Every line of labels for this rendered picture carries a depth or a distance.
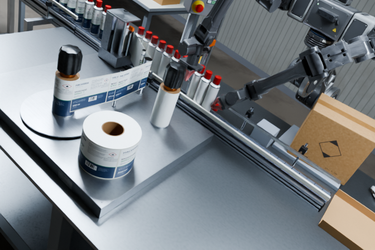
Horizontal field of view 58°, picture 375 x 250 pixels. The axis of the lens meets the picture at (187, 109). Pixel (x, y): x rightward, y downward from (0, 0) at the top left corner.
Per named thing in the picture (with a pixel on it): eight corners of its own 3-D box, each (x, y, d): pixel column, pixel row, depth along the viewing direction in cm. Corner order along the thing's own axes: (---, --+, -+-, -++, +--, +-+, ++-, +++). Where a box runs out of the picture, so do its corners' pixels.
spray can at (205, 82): (189, 105, 171) (202, 70, 160) (194, 101, 175) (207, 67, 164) (197, 110, 169) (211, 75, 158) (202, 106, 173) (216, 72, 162)
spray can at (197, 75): (182, 97, 174) (195, 63, 163) (190, 96, 178) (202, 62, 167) (189, 104, 172) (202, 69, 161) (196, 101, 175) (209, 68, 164)
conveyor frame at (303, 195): (73, 33, 205) (75, 26, 203) (88, 31, 214) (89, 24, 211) (318, 212, 143) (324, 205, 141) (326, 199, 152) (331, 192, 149)
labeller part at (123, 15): (106, 10, 169) (106, 9, 168) (122, 9, 177) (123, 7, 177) (124, 23, 164) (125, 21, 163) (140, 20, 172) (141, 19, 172)
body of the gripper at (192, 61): (195, 72, 155) (200, 58, 151) (178, 62, 159) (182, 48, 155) (202, 70, 160) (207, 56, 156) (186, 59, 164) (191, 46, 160)
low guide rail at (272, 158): (144, 71, 181) (145, 68, 180) (146, 71, 182) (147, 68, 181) (327, 201, 141) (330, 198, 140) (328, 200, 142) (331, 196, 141)
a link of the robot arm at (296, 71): (333, 73, 115) (321, 44, 116) (321, 78, 113) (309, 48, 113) (261, 99, 154) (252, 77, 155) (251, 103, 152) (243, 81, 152)
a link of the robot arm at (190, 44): (215, 37, 148) (203, 25, 151) (198, 39, 140) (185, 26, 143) (203, 58, 155) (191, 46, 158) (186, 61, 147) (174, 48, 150)
